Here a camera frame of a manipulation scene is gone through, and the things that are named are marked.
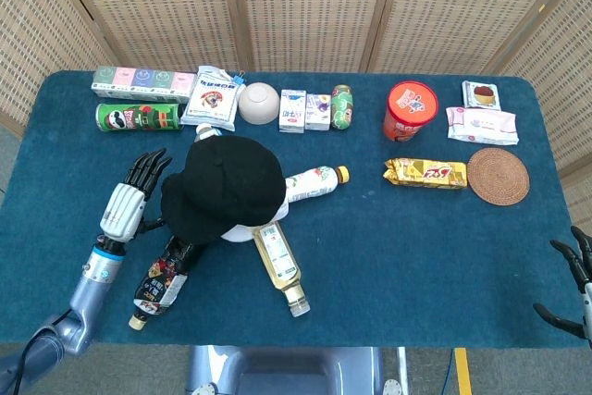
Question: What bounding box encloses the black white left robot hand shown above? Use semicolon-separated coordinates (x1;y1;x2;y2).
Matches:
95;148;173;255

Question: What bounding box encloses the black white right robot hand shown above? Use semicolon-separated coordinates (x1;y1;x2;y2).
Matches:
533;226;592;340

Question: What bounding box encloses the black baseball cap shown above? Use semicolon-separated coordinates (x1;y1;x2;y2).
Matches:
160;135;287;244

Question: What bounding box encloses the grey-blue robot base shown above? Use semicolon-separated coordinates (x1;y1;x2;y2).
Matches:
187;345;388;395

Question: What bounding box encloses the white foam mannequin head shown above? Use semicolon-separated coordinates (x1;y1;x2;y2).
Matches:
220;200;290;243

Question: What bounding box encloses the dark drink bottle black label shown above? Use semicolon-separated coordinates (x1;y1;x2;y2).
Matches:
128;235;204;331

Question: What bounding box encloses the green Pringles can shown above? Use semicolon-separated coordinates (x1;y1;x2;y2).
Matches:
95;102;185;133

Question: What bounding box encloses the small bottle blue label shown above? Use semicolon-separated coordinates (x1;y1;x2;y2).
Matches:
193;122;226;144

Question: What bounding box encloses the pastel tissue pack row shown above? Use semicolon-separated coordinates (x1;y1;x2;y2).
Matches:
91;65;198;105

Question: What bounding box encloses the yellow floor tape strip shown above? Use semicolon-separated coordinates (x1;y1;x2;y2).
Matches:
454;347;473;395

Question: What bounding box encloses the white blue powder bag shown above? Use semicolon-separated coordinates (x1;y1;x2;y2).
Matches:
179;65;246;132

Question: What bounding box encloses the round woven rattan coaster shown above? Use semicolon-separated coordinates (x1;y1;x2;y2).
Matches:
466;147;531;206

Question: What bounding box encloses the yellow tea bottle clear cap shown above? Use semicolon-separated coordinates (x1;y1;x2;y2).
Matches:
251;222;312;318

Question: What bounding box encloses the beige upturned bowl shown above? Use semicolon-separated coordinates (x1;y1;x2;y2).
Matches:
238;81;281;126

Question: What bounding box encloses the blue carpet table cover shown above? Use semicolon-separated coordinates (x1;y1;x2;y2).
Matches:
0;69;592;350

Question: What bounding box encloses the white bottle yellow cap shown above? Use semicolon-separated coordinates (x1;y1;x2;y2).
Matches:
282;165;352;204

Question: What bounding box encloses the white table leg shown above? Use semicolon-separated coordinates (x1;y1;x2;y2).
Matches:
396;347;411;395

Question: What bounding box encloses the white blue milk carton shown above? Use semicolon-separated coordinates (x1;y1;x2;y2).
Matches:
277;89;307;134

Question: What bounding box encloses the yellow biscuit packet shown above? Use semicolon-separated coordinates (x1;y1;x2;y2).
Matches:
382;157;469;191

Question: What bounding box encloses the pink white wipes pack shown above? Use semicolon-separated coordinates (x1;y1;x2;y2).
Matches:
445;106;520;146

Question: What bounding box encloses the white purple milk carton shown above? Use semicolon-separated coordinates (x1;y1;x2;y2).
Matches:
304;93;332;131

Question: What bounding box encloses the pudding picture packet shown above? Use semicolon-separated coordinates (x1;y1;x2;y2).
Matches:
462;80;502;111

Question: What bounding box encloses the green printed drink can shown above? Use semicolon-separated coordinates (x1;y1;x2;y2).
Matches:
329;84;354;130

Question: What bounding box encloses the orange lidded snack tub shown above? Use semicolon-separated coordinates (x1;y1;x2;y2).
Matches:
382;80;439;142

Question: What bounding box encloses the woven bamboo folding screen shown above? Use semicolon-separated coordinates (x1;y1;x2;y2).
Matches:
0;0;592;235

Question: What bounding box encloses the blue cable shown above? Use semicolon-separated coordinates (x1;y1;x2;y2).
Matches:
438;348;457;395

